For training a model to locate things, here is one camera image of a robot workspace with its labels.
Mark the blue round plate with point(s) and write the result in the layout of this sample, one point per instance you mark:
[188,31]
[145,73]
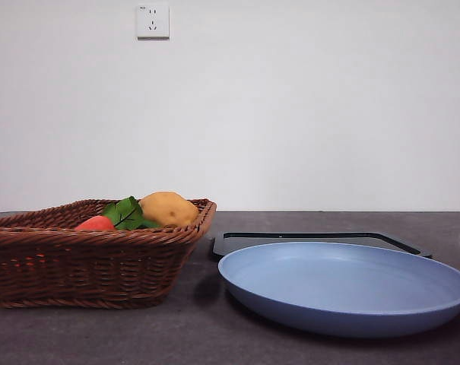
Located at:
[343,289]

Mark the brown wicker basket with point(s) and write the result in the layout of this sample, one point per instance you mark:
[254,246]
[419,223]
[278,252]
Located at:
[81,266]

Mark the black flat tray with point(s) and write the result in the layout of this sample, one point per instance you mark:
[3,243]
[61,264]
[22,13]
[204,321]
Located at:
[224,249]

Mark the yellow-brown potato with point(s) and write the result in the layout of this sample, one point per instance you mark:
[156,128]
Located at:
[169,209]

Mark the orange carrot with green leaves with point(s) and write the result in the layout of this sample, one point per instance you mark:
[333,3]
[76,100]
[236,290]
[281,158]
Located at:
[96,223]

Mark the white wall socket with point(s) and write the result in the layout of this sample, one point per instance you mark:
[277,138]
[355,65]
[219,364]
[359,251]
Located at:
[153,21]

